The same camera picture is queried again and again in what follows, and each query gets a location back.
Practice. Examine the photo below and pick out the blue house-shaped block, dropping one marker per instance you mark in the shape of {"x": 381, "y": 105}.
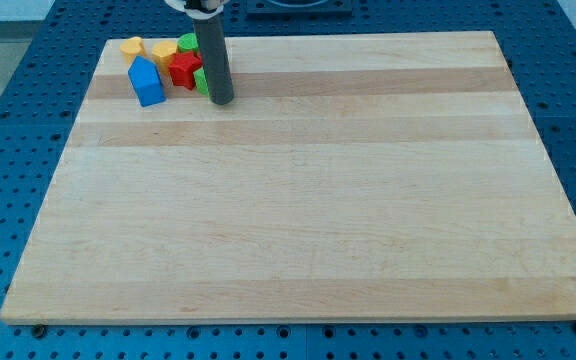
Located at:
{"x": 146, "y": 82}

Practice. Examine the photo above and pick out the yellow heart block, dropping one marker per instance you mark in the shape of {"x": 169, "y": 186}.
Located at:
{"x": 131, "y": 48}

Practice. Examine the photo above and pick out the yellow pentagon block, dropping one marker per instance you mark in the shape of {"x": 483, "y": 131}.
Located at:
{"x": 162, "y": 54}

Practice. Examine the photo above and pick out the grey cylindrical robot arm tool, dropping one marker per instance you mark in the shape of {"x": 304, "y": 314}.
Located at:
{"x": 212, "y": 47}

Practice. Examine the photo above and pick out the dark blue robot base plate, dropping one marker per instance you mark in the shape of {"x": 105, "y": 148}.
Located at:
{"x": 298, "y": 7}

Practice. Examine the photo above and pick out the green circle block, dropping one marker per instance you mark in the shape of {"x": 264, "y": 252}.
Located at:
{"x": 187, "y": 43}

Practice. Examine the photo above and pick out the red star block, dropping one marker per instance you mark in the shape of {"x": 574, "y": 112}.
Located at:
{"x": 182, "y": 68}

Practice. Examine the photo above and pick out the wooden board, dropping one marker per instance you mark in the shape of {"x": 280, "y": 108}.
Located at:
{"x": 356, "y": 178}

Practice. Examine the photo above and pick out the green block behind tool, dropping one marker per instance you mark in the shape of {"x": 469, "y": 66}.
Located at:
{"x": 201, "y": 81}

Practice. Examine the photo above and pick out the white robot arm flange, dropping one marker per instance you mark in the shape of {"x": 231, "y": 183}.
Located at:
{"x": 198, "y": 9}

